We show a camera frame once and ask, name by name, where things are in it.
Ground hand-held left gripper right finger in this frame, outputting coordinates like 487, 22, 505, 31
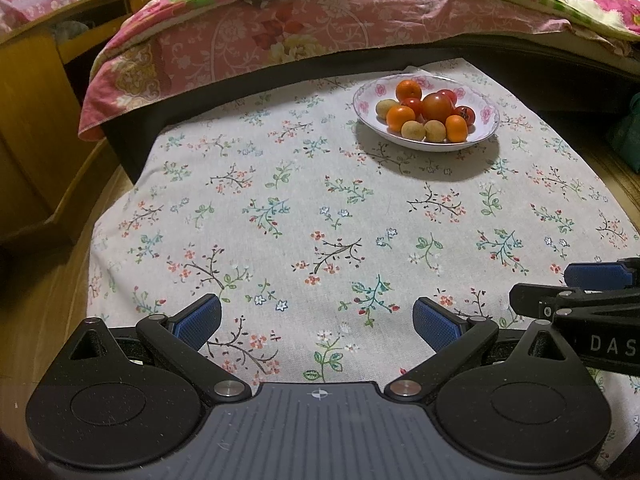
383, 296, 583, 403

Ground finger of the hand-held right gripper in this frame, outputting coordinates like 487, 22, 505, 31
564, 257, 640, 291
509, 282, 640, 321

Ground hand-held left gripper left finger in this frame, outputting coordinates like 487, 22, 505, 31
50, 293, 252, 403

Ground small orange tangerine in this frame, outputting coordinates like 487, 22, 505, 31
386, 105, 417, 133
395, 80, 423, 102
444, 115, 469, 144

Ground white floral-rimmed plate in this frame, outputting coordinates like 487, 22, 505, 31
352, 73, 501, 152

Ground large red tomato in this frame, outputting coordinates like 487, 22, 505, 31
420, 92, 455, 122

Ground floral sprig tablecloth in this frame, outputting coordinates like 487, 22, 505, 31
87, 57, 640, 480

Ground wooden desk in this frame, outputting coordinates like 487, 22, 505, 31
0, 0, 156, 246

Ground pink floral bed sheet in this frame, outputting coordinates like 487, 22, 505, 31
77, 0, 573, 143

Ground grey cloth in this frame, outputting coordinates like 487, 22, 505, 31
50, 20, 96, 45

